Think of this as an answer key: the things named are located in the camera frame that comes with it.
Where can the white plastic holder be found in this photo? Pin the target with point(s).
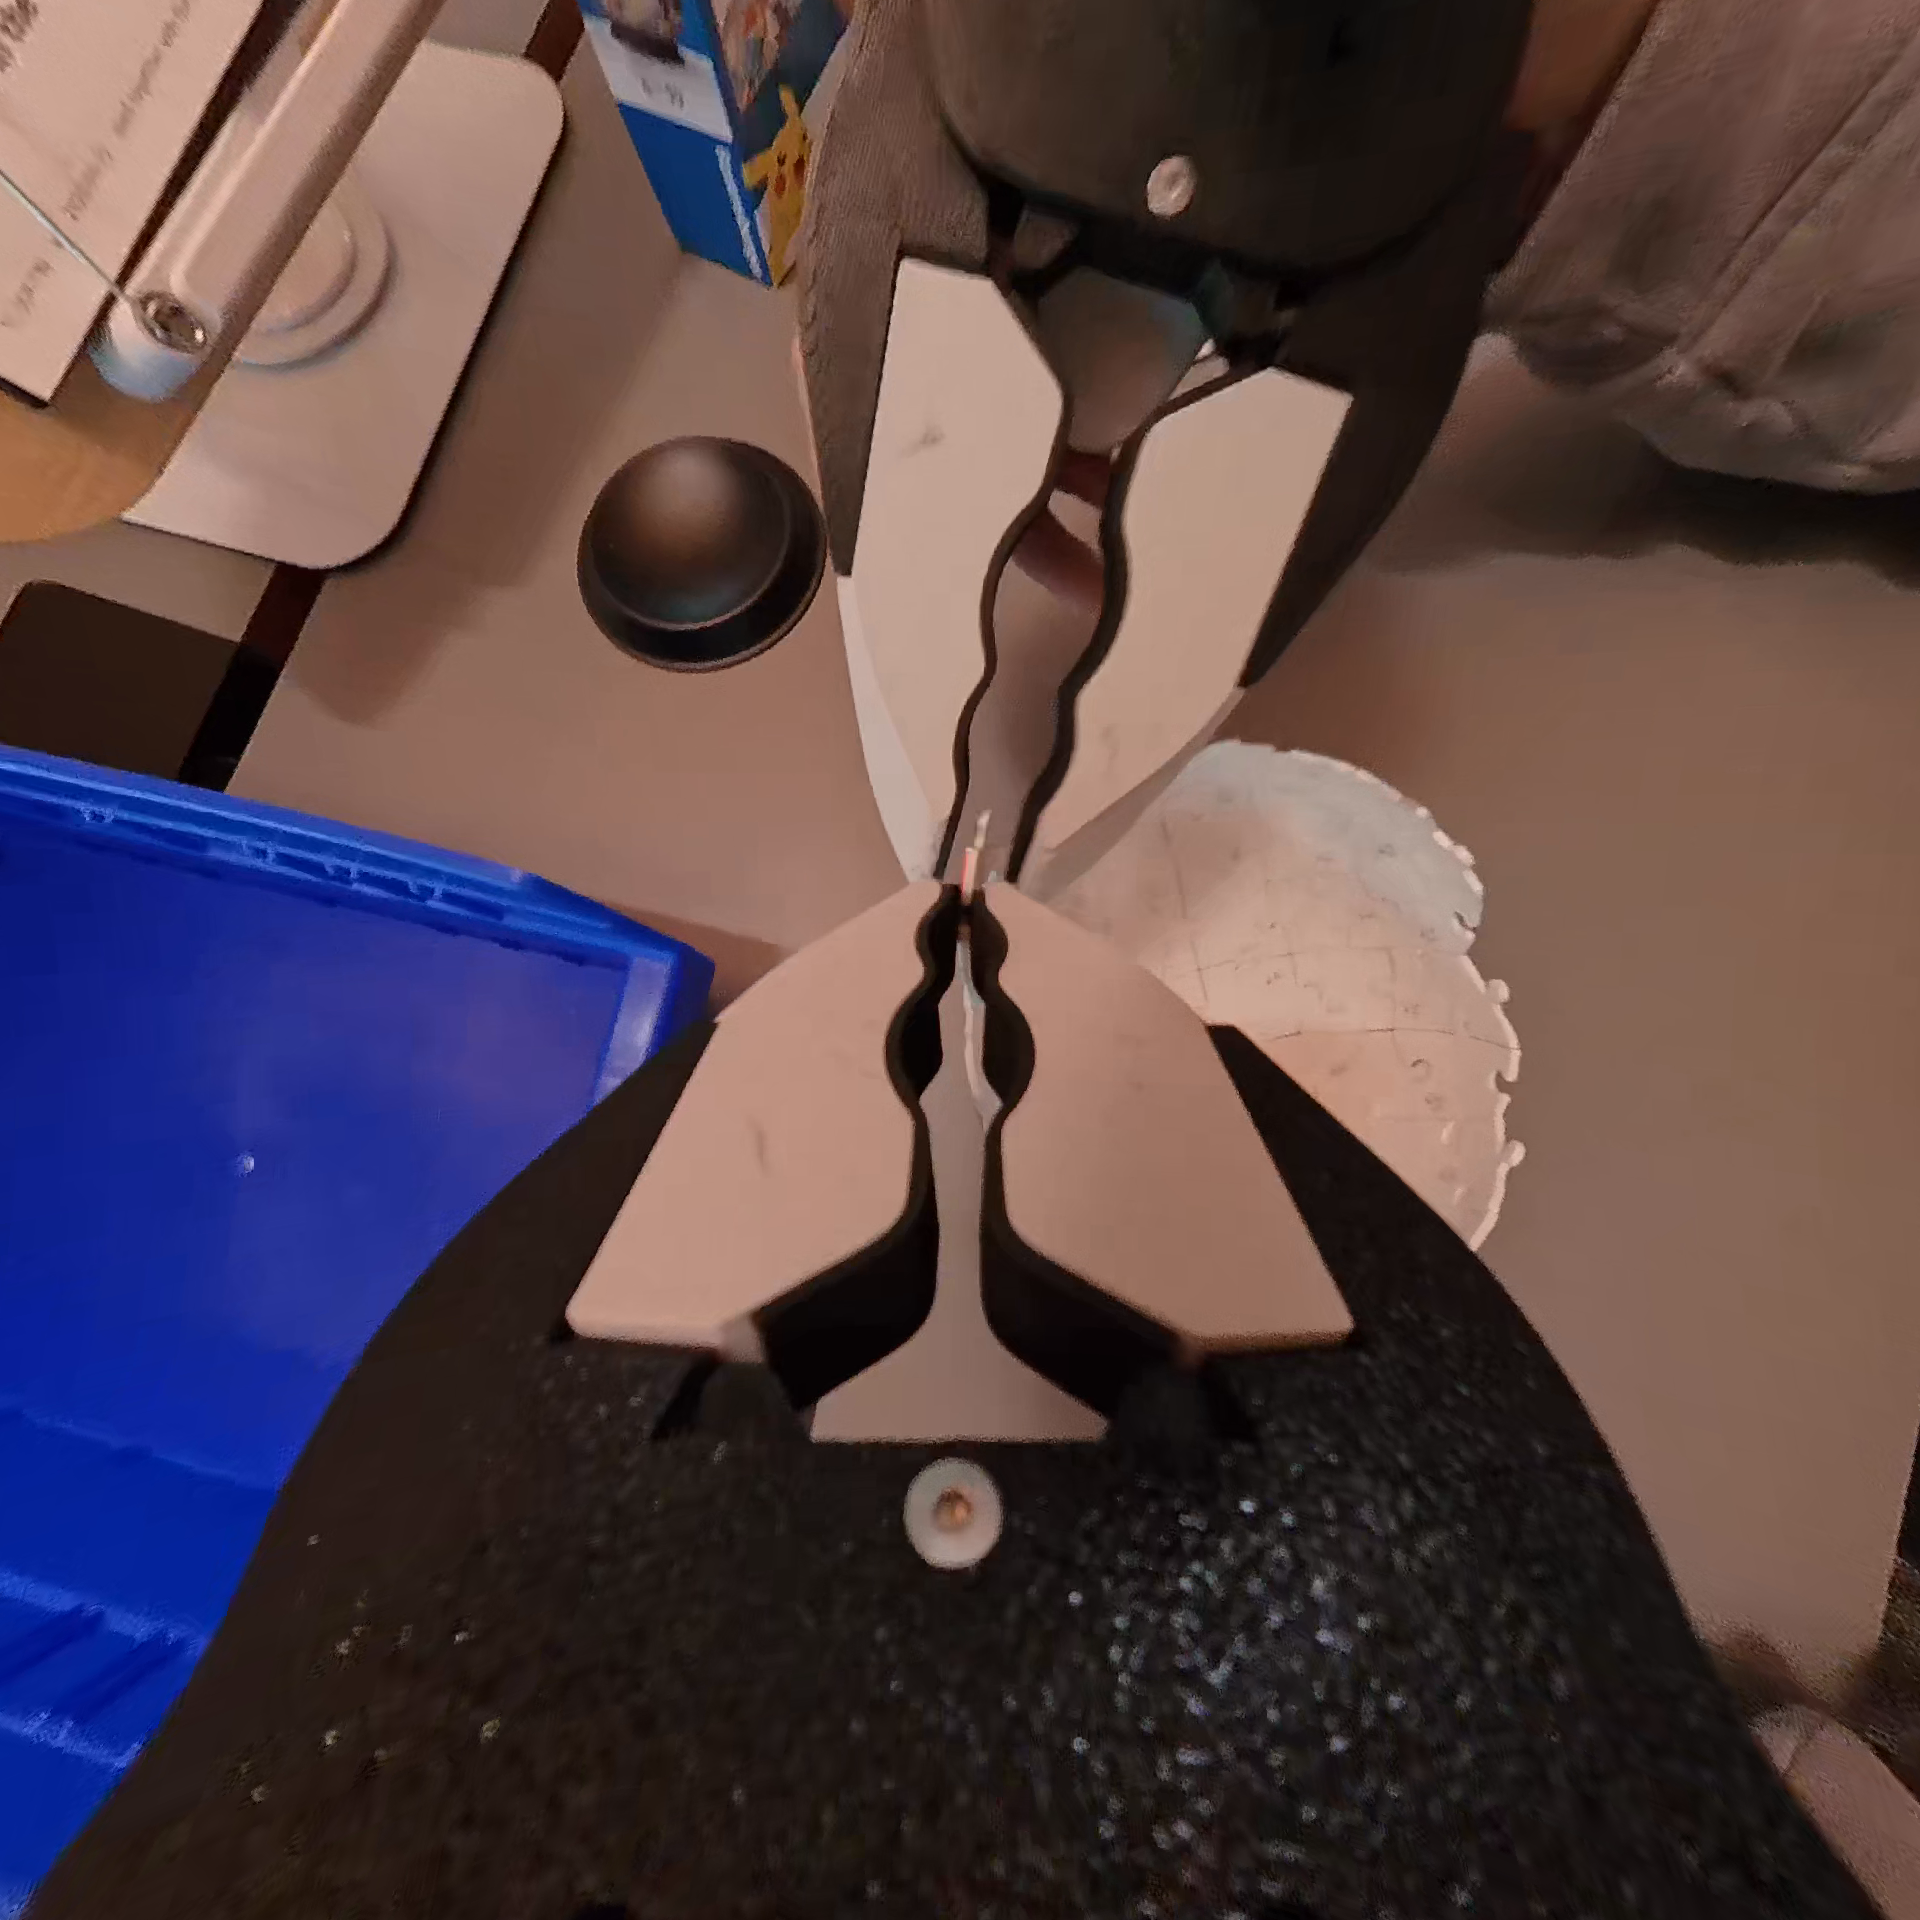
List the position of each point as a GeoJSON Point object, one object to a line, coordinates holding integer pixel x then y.
{"type": "Point", "coordinates": [224, 211]}

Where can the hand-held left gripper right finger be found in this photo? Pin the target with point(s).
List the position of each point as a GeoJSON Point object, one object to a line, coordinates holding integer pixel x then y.
{"type": "Point", "coordinates": [1171, 1185]}

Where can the blue plastic bin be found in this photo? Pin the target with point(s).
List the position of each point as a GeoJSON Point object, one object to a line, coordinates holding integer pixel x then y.
{"type": "Point", "coordinates": [224, 1125]}

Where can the half-built cartoon puzzle ball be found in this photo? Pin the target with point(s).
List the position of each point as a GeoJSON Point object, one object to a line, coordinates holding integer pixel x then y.
{"type": "Point", "coordinates": [1319, 932]}

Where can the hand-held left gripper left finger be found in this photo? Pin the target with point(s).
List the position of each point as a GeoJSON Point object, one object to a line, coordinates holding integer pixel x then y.
{"type": "Point", "coordinates": [750, 1171]}

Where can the person's beige clothing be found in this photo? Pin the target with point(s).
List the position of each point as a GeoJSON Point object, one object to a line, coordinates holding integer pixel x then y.
{"type": "Point", "coordinates": [1844, 1801]}

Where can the person's right forearm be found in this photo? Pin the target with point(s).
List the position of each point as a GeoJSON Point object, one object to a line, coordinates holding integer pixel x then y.
{"type": "Point", "coordinates": [1724, 226]}

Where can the colourful cartoon puzzle box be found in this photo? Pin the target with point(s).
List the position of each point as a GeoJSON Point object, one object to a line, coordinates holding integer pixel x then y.
{"type": "Point", "coordinates": [704, 165]}

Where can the person's right hand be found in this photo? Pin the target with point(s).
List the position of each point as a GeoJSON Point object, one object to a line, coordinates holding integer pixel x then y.
{"type": "Point", "coordinates": [1073, 540]}

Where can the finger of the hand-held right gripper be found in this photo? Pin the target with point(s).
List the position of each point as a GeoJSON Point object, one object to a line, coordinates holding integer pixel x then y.
{"type": "Point", "coordinates": [944, 494]}
{"type": "Point", "coordinates": [1214, 557]}

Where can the black round ball stand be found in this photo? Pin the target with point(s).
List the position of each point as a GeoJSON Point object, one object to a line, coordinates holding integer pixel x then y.
{"type": "Point", "coordinates": [697, 540]}

